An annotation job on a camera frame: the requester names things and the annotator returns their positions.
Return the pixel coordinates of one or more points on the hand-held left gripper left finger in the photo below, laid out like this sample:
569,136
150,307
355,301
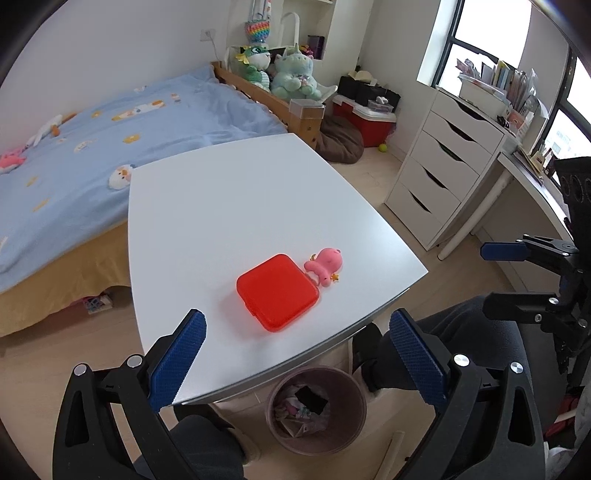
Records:
178,360

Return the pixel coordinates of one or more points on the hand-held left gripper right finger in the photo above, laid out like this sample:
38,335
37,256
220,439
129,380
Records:
418,355

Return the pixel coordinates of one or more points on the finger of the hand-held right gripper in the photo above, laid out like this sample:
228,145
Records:
503,251
517,307

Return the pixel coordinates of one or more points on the brown waste bin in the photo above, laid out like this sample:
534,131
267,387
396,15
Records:
349,408

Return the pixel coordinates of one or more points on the white desk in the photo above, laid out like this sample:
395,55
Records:
531,203

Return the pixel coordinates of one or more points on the black framed window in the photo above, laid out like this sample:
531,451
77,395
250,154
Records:
480,41
572,124

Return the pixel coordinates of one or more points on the person's left leg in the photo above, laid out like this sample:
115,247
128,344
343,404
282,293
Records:
198,447

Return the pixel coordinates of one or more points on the small colourful box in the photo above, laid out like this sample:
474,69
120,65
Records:
98,304

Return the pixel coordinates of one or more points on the white drawer unit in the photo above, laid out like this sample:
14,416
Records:
438,175

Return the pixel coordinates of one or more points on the white straight tube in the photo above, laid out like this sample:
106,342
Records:
388,457

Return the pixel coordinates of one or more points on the red plastic box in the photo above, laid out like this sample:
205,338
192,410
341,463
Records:
277,290

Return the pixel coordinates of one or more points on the row of books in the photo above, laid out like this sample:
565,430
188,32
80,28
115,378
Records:
517,87

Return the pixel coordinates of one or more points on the red cloth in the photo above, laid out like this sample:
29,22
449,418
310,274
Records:
561,422

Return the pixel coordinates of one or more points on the pink pig toy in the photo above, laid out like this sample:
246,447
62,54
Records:
325,263

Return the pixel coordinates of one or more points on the beige bed skirt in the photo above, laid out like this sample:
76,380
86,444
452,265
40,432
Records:
60,295

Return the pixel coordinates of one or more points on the crumpled white paper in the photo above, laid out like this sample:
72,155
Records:
300,422

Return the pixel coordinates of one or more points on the white storage box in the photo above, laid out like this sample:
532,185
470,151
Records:
480,94

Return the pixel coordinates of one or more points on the red cooler box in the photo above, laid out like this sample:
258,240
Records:
369,127

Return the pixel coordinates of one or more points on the brown beanbag cushion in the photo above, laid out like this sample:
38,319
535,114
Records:
341,138

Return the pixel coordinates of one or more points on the black bag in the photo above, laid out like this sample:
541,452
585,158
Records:
364,92

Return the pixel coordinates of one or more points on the cream hat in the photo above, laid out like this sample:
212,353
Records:
362,76

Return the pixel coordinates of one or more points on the blue printed blanket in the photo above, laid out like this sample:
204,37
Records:
115,138

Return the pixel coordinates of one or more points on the cream folding chair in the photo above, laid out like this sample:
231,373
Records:
328,92

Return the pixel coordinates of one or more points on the clear corner guard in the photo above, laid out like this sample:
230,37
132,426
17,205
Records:
304,107

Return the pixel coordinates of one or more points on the pink plush toy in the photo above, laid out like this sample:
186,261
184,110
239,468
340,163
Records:
10,159

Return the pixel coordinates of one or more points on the white long plush toy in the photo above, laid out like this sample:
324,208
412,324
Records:
44,131

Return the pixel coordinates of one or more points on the teal unicorn plush toy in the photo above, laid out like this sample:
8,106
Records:
295,74

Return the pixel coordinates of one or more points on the purple box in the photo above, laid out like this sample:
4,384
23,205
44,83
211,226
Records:
316,46

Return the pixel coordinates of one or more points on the green striped plush toy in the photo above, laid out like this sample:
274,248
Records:
254,69

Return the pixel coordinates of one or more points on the wooden bed frame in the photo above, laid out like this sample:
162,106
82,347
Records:
304,124

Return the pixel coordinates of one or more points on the white wall shelf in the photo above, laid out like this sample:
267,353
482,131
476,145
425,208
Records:
341,37

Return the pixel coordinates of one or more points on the white wall socket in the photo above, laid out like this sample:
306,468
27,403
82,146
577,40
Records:
208,33

